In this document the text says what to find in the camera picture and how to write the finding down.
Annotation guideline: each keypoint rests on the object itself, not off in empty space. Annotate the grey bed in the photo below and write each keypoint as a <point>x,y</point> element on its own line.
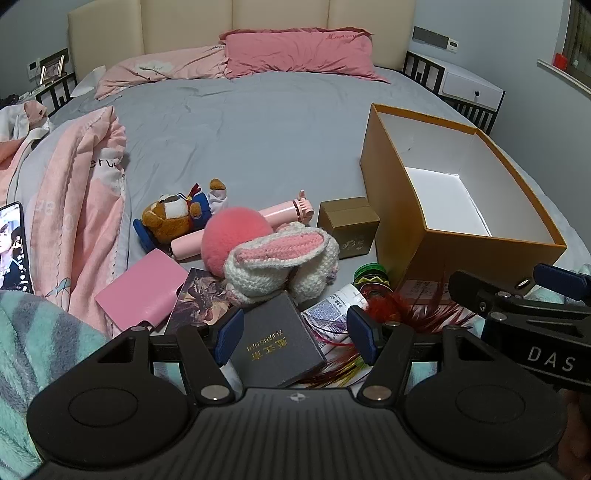
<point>231,138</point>

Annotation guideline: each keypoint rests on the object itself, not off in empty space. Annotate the teal striped fleece cloth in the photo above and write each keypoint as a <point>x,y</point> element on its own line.
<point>37,341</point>

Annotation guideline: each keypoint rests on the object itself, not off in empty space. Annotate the silver picture frame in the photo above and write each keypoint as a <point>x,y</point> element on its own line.
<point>51,69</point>

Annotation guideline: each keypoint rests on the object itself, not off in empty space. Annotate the pink selfie stick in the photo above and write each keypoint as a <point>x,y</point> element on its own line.
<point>277,214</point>

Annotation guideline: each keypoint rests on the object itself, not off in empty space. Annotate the pink fluffy pompom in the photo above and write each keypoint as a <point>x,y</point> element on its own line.
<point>231,240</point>

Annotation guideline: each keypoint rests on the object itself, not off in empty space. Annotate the red paper packet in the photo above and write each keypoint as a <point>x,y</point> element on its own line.
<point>420,288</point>

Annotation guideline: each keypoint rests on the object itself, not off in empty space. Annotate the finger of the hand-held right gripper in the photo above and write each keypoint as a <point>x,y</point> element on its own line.
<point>561,277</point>
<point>480,288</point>

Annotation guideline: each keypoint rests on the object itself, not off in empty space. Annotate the white pink garment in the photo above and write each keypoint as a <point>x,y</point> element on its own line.
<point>23,117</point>

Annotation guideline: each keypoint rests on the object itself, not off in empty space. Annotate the dark pink pillow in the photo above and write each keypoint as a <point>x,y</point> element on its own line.
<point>300,53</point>

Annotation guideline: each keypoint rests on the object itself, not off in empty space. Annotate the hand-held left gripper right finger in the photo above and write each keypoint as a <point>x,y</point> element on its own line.
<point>360,339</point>

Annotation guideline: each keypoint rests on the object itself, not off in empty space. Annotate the black smartphone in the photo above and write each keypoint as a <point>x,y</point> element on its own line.
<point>11,249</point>

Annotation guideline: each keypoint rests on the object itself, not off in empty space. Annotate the grey wall control panel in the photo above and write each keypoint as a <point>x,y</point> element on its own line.
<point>431,38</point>

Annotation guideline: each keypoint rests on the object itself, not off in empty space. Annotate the small red container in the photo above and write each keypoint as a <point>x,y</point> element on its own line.
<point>561,61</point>

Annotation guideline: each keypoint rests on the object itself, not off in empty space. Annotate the green black round spool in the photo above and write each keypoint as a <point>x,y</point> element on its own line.
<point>369,277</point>

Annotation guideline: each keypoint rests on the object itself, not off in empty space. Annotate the brown bear plush toy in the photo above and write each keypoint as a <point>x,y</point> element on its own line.
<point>166,217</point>

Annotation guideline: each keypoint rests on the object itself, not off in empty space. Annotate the red feather toy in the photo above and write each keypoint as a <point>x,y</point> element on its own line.
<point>397,309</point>

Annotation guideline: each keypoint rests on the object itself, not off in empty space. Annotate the illustrated art card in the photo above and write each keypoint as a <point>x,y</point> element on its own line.
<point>203,295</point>

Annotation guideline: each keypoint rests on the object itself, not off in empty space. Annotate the white drawer nightstand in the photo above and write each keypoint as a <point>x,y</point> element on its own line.
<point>466,87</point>

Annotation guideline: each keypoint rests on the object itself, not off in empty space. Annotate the small gold box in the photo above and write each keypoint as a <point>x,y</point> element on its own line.
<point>346,226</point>

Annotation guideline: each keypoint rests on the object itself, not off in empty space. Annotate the white blue printed packet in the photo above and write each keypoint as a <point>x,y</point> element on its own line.
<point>330,309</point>

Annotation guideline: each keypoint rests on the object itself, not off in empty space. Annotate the dark grey textured box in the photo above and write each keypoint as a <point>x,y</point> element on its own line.
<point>277,341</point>

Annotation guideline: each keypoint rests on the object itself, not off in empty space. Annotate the orange cardboard box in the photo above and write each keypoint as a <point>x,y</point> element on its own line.
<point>401,217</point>

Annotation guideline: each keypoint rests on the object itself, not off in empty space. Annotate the black frame nightstand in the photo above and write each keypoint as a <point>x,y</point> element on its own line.
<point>55,94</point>

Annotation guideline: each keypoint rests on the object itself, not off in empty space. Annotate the white pink crocheted bunny hat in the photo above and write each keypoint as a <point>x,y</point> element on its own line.
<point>277,263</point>

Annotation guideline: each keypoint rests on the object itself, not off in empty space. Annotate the window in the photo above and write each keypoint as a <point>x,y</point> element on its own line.
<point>579,37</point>

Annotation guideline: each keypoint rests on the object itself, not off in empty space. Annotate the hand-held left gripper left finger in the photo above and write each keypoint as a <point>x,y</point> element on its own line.
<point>231,334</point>

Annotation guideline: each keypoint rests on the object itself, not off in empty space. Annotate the light pink pillow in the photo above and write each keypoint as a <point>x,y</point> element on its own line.
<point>157,69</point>

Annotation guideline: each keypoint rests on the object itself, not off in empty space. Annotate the pink wallet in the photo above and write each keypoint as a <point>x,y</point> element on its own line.
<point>138,290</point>

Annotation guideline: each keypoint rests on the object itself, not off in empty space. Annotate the beige padded headboard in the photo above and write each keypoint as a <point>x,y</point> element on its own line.
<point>184,23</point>

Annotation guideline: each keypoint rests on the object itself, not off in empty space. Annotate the pink printed quilt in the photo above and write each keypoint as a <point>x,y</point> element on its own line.
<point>69,207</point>

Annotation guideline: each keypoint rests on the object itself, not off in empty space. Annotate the grey windowsill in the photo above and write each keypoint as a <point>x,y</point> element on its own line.
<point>568,76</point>

